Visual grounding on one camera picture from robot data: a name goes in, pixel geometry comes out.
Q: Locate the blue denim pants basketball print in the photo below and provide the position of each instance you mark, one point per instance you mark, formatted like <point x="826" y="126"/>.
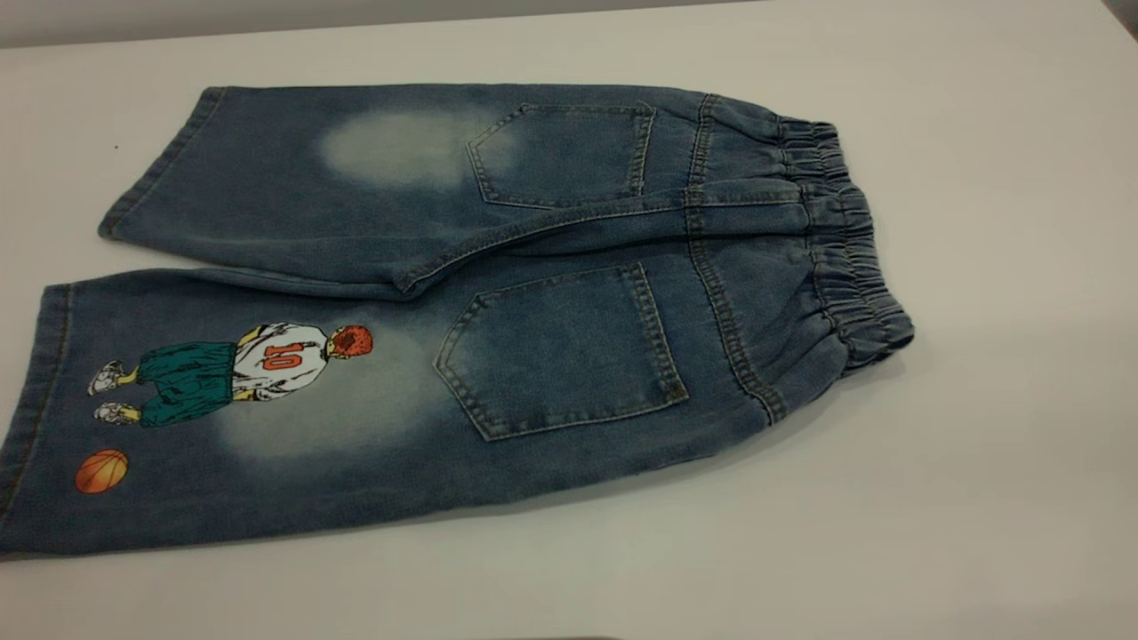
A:
<point x="551" y="356"/>

